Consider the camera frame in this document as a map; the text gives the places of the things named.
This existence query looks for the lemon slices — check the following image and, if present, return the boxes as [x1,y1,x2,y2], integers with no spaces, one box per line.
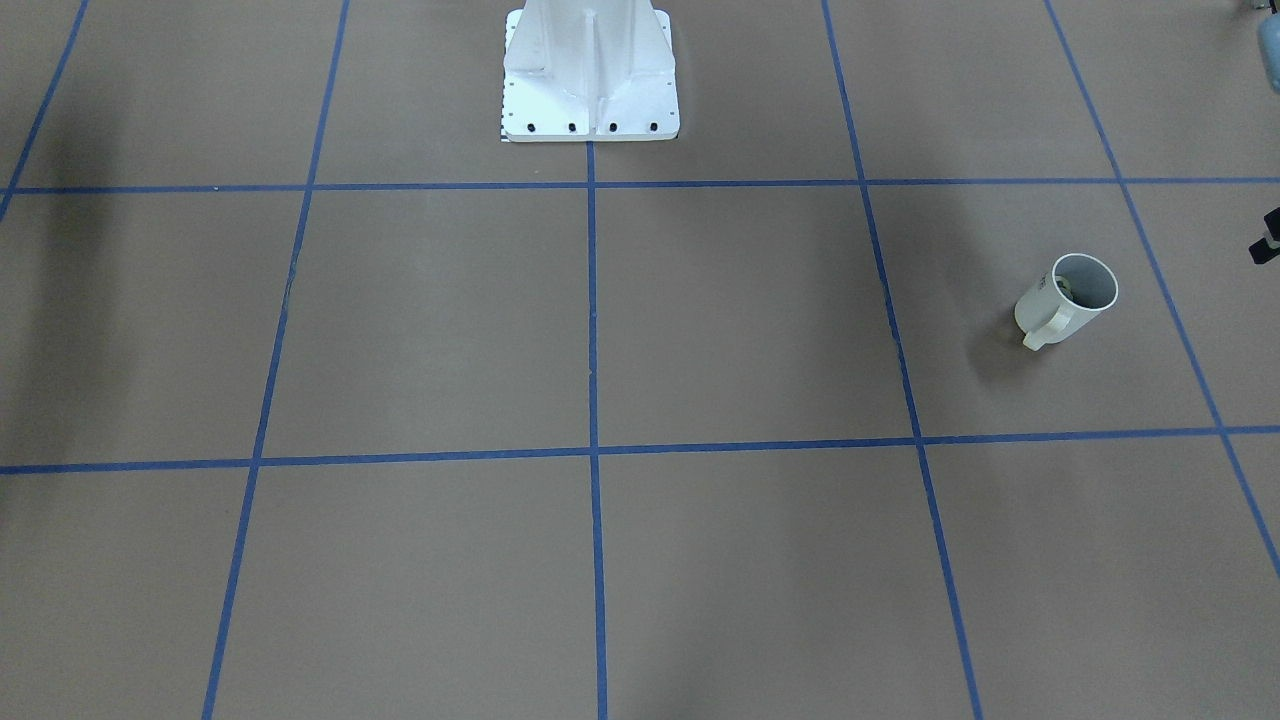
[1053,275,1074,302]

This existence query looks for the white plastic mug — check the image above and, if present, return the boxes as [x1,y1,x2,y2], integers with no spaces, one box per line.
[1012,252,1119,351]

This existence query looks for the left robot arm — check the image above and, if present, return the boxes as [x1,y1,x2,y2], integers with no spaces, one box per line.
[1238,1,1279,96]

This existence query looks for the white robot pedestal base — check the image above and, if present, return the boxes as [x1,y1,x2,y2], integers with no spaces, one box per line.
[500,1,681,143]

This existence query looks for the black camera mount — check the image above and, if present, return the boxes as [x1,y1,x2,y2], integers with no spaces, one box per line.
[1248,208,1280,265]

